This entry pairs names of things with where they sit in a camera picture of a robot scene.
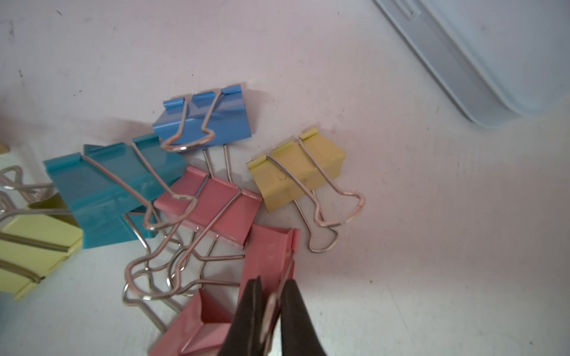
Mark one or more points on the translucent plastic case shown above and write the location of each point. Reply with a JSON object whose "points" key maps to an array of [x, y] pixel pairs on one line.
{"points": [[498, 60]]}

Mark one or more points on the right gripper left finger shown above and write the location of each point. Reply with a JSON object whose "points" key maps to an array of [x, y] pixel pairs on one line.
{"points": [[244, 334]]}

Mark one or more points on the pink binder clip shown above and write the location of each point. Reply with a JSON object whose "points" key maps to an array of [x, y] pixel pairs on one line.
{"points": [[212, 208], [201, 323], [270, 256]]}

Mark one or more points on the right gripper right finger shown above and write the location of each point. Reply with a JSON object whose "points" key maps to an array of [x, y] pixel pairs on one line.
{"points": [[298, 336]]}

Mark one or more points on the large teal binder clip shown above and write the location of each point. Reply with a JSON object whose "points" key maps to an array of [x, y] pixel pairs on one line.
{"points": [[105, 211]]}

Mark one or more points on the blue binder clip top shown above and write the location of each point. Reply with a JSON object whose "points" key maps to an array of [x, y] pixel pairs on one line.
{"points": [[202, 120]]}

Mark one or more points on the yellow binder clip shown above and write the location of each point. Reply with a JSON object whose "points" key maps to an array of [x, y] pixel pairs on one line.
{"points": [[38, 233], [297, 168]]}

